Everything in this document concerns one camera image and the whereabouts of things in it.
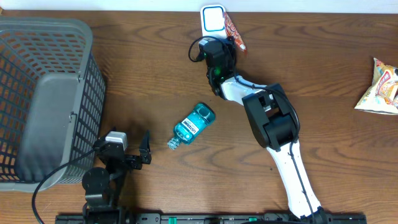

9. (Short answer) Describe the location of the blue mouthwash bottle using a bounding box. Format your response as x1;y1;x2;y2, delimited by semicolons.
167;103;215;150

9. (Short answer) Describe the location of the yellow chip snack bag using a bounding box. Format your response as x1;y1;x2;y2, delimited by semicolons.
354;58;397;115

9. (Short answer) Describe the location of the white barcode scanner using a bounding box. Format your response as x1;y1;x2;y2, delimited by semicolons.
200;4;227;39

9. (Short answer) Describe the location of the grey plastic lattice basket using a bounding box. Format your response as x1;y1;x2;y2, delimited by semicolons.
1;17;106;193

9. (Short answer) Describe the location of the red white snack bar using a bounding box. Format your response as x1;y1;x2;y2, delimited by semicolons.
223;12;248;54

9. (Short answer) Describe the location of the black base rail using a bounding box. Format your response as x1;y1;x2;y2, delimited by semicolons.
55;211;367;224

